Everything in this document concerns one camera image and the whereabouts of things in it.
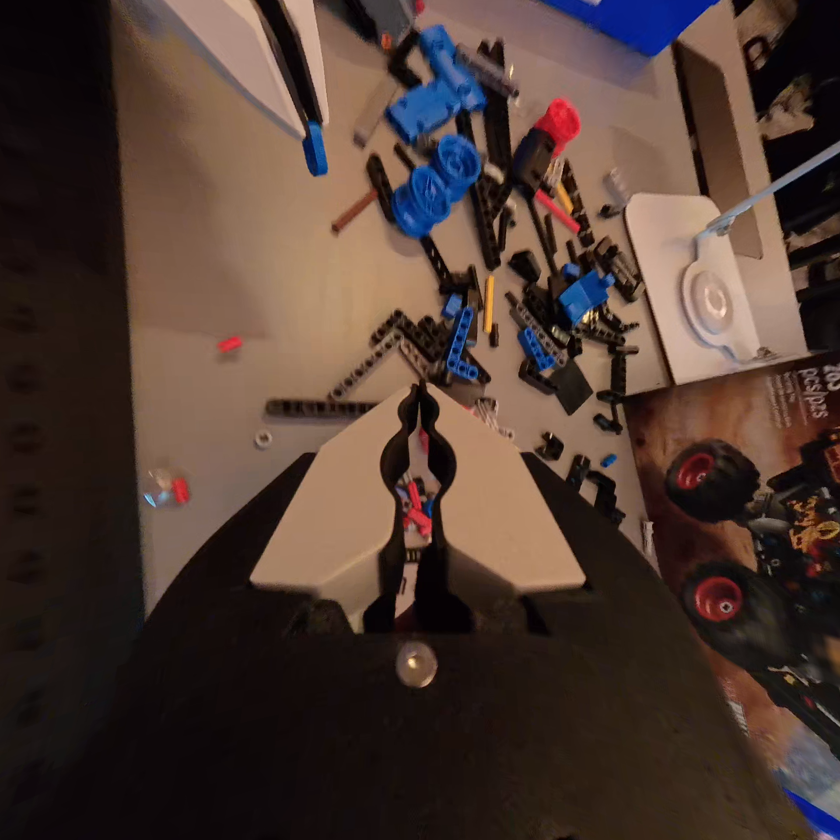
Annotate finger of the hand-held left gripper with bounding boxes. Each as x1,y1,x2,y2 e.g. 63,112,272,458
261,0,330,127
163,0,314,141

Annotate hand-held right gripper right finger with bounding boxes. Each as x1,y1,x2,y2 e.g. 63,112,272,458
415,385,588,634

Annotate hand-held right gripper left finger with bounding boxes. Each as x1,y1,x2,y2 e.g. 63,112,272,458
249,384,422,634

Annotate clear bag of small parts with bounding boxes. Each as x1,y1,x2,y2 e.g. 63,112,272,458
394,427,438,567

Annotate grey pull-back motor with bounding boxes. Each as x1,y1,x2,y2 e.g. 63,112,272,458
346,0,425,51

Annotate blue thin beam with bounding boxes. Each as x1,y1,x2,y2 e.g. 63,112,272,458
302,121,329,178

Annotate grey desk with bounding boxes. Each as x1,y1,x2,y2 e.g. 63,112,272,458
108,0,815,621

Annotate grey flat plate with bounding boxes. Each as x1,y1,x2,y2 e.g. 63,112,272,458
353,75,399,148

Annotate light grey connector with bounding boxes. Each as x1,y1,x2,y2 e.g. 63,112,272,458
474,397,517,441

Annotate pile of black beam pieces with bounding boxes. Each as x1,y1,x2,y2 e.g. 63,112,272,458
264,29,648,527

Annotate blue holed panel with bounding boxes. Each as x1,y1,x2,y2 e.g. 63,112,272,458
386,79,462,147
420,25,489,114

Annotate black square panel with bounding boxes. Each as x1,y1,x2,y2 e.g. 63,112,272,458
550,357,596,417

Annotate brown axle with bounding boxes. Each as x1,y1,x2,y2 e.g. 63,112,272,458
330,189,382,235

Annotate grey angled beam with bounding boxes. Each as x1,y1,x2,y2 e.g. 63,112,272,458
328,328,406,403

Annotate small clear bag scrap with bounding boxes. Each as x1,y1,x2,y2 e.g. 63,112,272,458
144,467,191,509

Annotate blue short beam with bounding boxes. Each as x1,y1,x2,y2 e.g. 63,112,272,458
517,327,557,371

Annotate blue wheel hub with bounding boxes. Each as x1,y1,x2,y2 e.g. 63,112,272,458
433,134,484,199
392,165,455,240

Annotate blue angled beam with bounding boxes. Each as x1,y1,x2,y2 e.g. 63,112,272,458
446,307,481,382

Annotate grey straight beam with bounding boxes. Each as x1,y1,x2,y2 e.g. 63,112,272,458
505,292,570,370

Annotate printed toy truck box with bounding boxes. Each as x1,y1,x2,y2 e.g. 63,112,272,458
623,354,840,799

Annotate blue curved panel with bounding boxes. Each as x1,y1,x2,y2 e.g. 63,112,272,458
558,269,618,327

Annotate black cylinder motor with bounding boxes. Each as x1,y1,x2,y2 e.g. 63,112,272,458
512,128,560,189

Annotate red wheel hub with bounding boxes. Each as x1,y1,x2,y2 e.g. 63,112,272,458
535,98,583,160

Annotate red axle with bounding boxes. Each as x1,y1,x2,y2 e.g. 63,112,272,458
535,190,583,235

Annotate blue labelled storage bin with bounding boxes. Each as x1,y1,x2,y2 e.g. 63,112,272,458
538,0,724,58

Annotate black rectangular frame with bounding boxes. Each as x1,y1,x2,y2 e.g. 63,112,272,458
594,236,648,304

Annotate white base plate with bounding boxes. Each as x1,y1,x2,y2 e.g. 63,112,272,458
623,192,812,386

